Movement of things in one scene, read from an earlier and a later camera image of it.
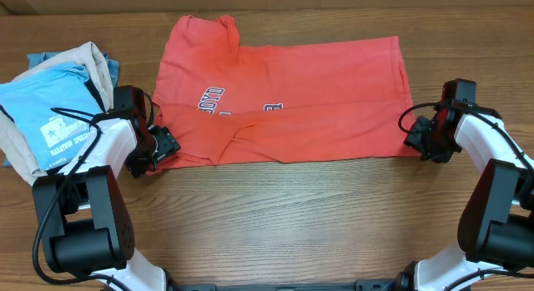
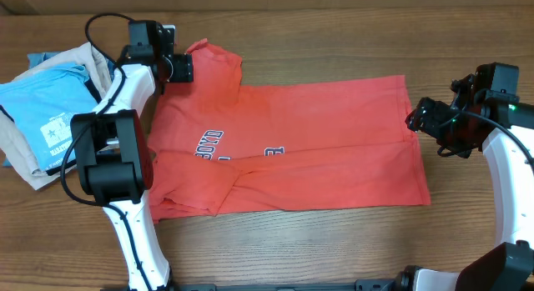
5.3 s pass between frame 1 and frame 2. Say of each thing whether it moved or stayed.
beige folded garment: stayed
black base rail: stayed
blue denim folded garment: stayed
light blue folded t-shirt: stayed
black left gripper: moved
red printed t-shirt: moved
